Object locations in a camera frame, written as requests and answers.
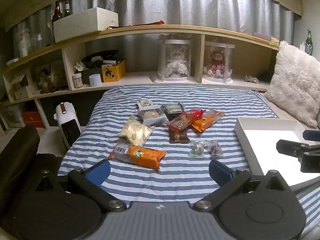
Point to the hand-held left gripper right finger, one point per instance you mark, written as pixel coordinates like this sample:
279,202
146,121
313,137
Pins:
220,172

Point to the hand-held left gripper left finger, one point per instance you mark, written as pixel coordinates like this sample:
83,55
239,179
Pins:
98,172

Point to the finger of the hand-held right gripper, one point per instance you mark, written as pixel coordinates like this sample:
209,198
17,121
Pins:
290,147
312,135

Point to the white shallow cardboard box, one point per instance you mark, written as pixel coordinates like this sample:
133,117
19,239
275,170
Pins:
267,140

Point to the small clear snack packet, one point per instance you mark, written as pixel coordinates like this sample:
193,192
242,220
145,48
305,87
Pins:
215,148
197,149

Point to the large orange snack packet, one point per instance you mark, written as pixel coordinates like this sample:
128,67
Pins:
142,156

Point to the orange clear-ended snack packet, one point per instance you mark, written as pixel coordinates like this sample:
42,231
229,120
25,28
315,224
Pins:
205,122

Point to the brown striped snack packet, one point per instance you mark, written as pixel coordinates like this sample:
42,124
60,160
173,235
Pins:
178,138

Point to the cream patterned snack packet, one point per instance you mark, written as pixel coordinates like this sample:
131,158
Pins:
135,132

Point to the red twisted dough packet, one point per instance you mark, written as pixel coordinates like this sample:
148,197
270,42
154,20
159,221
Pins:
181,122

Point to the black snack packet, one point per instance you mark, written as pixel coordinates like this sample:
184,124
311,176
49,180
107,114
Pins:
172,110

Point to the grey round cake packet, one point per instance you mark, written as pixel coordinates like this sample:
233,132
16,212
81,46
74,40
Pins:
152,115

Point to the small panda print packet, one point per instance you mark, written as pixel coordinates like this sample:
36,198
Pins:
145,103

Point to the blue white striped blanket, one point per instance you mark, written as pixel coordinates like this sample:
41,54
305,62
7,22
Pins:
175,177

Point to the fluffy white pillow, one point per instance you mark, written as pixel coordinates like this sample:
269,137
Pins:
295,85

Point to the white space heater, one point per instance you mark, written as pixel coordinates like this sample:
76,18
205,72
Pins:
67,125

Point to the small shell ornament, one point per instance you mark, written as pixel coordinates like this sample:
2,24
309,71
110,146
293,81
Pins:
251,79

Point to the red box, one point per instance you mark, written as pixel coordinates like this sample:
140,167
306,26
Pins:
32,119

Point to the green glass bottle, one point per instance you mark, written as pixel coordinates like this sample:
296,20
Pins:
309,43
67,10

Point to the white cup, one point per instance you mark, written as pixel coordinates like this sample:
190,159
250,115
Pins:
95,80

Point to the small lidded jar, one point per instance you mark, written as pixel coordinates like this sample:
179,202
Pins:
77,80

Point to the black box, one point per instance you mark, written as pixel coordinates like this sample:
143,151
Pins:
91,72

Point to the yellow printed box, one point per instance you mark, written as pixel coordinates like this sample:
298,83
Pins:
112,72

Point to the wooden shelf unit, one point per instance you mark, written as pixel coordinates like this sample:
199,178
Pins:
140,77

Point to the brown figurine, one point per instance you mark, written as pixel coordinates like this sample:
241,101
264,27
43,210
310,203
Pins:
50,77

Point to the white paper flower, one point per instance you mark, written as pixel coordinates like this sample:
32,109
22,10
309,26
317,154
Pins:
80,66

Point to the pink doll display case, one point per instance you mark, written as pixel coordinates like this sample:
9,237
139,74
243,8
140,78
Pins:
217,63

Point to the small white box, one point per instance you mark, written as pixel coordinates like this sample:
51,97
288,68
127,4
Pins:
21,94

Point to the pink flat item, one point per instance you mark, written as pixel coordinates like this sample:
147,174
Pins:
262,36

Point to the white doll display case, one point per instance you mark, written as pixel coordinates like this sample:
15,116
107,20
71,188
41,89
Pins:
173,62

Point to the white storage box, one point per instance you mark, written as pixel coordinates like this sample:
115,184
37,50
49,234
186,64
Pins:
85,23

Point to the clear glass jar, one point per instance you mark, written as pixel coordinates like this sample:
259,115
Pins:
23,42

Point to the red cloth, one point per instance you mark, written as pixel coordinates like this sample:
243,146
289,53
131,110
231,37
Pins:
158,22

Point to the brown glass bottle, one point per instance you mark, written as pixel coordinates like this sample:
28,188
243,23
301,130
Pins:
57,12

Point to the grey curtain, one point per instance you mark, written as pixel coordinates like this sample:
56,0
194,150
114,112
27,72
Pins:
175,5

